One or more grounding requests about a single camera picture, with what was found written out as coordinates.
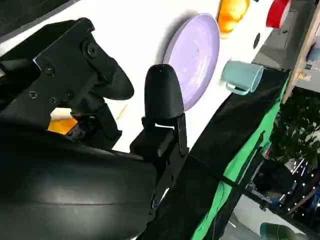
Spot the green leafy plant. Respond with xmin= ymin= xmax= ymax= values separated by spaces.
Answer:
xmin=271 ymin=87 xmax=320 ymax=163

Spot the red tape roll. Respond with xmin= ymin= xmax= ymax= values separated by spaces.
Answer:
xmin=266 ymin=0 xmax=292 ymax=29

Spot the green cloth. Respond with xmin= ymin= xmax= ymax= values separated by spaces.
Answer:
xmin=192 ymin=72 xmax=292 ymax=240

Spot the dark green round container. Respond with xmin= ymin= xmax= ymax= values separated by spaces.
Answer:
xmin=259 ymin=222 xmax=305 ymax=240

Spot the lilac plate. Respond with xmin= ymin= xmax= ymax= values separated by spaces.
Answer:
xmin=161 ymin=12 xmax=221 ymax=111

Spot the pale green mug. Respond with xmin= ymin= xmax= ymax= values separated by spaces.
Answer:
xmin=221 ymin=59 xmax=265 ymax=96

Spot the black table grommet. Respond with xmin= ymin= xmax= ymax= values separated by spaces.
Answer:
xmin=252 ymin=32 xmax=262 ymax=50

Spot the wooden post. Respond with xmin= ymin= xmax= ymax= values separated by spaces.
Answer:
xmin=282 ymin=0 xmax=320 ymax=105

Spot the orange white toy bread roll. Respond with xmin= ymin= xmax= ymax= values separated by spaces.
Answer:
xmin=47 ymin=116 xmax=79 ymax=136
xmin=216 ymin=0 xmax=251 ymax=40

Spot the black cloth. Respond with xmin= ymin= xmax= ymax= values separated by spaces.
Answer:
xmin=139 ymin=66 xmax=292 ymax=240

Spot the black tripod stand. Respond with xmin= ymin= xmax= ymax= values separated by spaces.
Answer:
xmin=234 ymin=129 xmax=267 ymax=201

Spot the small wooden stick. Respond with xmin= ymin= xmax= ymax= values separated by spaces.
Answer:
xmin=116 ymin=104 xmax=129 ymax=121

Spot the thin black cable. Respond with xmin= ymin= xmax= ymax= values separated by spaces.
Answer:
xmin=187 ymin=153 xmax=251 ymax=192

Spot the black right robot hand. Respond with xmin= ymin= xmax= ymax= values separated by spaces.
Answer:
xmin=0 ymin=17 xmax=190 ymax=240

